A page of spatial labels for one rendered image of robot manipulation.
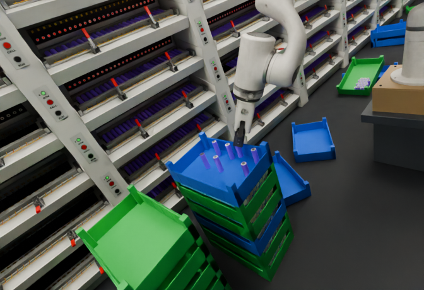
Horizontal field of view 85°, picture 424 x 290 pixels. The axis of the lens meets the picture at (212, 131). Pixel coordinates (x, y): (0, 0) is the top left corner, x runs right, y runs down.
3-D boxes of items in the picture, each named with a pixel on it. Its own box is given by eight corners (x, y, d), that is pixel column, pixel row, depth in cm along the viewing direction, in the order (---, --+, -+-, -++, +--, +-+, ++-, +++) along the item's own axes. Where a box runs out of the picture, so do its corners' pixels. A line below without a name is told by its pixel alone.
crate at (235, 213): (278, 179, 78) (273, 161, 74) (247, 226, 67) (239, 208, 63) (214, 161, 99) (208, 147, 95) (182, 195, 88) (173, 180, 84)
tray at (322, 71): (342, 62, 204) (346, 47, 194) (305, 94, 177) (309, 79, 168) (320, 55, 215) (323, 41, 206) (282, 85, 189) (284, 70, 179)
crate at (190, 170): (273, 161, 74) (268, 141, 70) (239, 208, 63) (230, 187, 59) (208, 147, 95) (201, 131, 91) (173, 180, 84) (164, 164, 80)
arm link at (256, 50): (271, 85, 64) (241, 76, 68) (284, 35, 57) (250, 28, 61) (260, 94, 58) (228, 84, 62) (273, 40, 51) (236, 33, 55)
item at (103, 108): (204, 66, 115) (200, 39, 105) (89, 132, 88) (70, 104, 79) (179, 55, 126) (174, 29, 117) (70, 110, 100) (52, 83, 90)
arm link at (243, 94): (264, 94, 59) (262, 104, 61) (264, 81, 66) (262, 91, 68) (232, 89, 60) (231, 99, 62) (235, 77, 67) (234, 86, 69)
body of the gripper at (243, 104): (261, 101, 60) (253, 136, 66) (261, 87, 68) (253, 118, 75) (233, 97, 61) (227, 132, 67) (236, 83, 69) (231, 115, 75)
